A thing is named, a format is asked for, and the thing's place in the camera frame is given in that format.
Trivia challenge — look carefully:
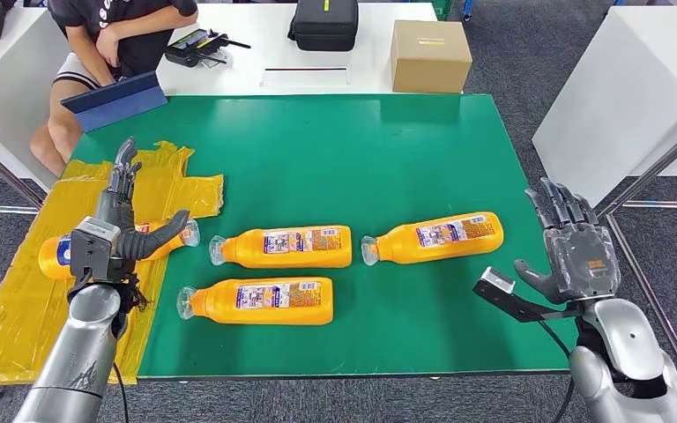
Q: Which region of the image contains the green plastic crate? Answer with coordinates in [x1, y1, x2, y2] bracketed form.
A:
[411, 0, 453, 19]

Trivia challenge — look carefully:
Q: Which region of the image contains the person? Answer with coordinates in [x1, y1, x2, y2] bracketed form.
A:
[30, 0, 199, 177]

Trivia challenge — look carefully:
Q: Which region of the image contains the orange plastic bottle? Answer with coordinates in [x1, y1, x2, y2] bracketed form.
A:
[175, 277, 335, 327]
[38, 219, 201, 282]
[208, 226, 353, 271]
[361, 211, 505, 267]

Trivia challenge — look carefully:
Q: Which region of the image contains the white table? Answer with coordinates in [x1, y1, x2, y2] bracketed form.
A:
[531, 5, 677, 208]

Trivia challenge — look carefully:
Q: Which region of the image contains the white desk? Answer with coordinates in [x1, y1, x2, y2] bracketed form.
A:
[157, 3, 464, 96]
[0, 6, 77, 193]

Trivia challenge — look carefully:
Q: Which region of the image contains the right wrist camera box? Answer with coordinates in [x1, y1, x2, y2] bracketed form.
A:
[472, 266, 579, 324]

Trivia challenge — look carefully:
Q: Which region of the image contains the black camera cable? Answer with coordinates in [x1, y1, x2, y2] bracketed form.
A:
[537, 319, 577, 423]
[110, 361, 131, 423]

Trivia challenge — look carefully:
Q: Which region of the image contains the black zip carry case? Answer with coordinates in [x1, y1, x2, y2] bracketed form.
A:
[287, 0, 360, 53]

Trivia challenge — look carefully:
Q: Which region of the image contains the black remote controller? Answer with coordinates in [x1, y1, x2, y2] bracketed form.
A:
[164, 27, 252, 68]

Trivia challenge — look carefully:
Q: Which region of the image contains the blue tablet case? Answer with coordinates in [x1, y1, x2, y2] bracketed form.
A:
[61, 70, 169, 134]

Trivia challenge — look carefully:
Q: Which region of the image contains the black right camera cable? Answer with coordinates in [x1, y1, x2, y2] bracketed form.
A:
[537, 319, 577, 423]

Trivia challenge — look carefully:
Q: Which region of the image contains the yellow taped cardboard sheet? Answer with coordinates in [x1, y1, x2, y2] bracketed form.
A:
[0, 141, 225, 387]

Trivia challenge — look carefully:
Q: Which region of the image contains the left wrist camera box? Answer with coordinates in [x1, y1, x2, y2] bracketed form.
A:
[68, 216, 123, 285]

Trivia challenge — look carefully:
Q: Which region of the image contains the brown cardboard box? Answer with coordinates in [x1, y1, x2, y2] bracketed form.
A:
[390, 19, 474, 94]

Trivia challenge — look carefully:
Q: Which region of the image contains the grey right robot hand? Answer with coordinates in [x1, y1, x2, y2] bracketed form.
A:
[513, 176, 621, 306]

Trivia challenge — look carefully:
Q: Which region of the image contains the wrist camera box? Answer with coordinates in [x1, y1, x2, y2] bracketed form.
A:
[472, 266, 579, 324]
[68, 216, 123, 285]

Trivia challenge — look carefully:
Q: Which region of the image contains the black left camera cable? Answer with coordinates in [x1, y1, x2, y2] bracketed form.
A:
[110, 361, 131, 423]

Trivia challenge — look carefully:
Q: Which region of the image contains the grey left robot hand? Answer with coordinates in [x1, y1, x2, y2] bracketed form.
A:
[93, 137, 191, 262]

